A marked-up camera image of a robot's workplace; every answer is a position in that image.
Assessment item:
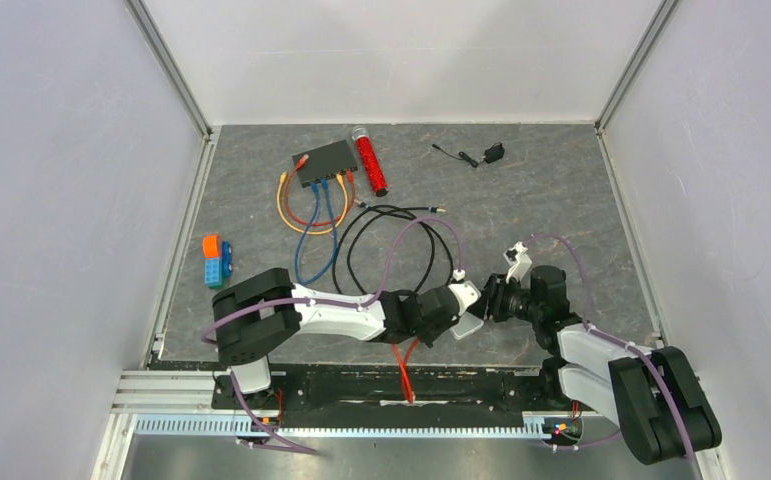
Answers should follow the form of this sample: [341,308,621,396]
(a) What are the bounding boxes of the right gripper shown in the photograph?
[461,275,541,325]

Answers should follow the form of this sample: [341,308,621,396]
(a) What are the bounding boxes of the white plastic box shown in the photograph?
[449,312,484,341]

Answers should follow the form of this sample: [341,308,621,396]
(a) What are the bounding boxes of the black power adapter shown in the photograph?
[431,142,505,169]

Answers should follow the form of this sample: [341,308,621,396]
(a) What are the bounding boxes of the short red ethernet cable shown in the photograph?
[283,153,358,228]

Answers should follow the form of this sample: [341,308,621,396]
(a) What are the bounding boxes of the long blue ethernet cable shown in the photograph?
[293,182,323,287]

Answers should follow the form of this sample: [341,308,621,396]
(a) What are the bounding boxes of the black network switch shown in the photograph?
[291,140,358,188]

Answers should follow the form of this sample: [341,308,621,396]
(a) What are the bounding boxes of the yellow ethernet cable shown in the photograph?
[276,170,350,237]

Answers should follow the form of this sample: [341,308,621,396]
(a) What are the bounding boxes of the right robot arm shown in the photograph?
[470,265,723,465]

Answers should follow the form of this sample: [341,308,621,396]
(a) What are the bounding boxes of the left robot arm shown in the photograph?
[201,268,484,408]

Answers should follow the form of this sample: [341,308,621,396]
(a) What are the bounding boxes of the red glitter tube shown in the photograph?
[351,126,388,197]

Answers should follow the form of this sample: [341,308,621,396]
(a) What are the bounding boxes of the blue orange toy bricks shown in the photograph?
[202,234,233,289]

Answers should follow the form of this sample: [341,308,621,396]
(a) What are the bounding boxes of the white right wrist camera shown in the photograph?
[504,242,532,283]

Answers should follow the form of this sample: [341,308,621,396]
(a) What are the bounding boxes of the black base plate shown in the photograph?
[244,363,573,429]

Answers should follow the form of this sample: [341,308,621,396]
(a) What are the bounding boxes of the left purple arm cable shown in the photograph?
[200,217,467,455]

